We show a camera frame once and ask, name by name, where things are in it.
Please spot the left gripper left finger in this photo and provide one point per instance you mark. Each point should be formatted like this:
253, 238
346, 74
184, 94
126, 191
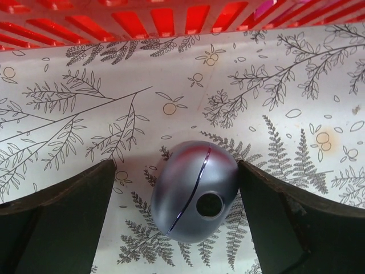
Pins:
57, 229

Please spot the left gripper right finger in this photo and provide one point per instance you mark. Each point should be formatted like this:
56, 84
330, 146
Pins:
295, 231

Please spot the purple earbud charging case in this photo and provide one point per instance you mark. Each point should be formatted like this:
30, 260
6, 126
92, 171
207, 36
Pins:
194, 192

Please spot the red plastic shopping basket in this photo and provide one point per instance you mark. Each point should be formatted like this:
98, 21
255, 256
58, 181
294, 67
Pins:
40, 24

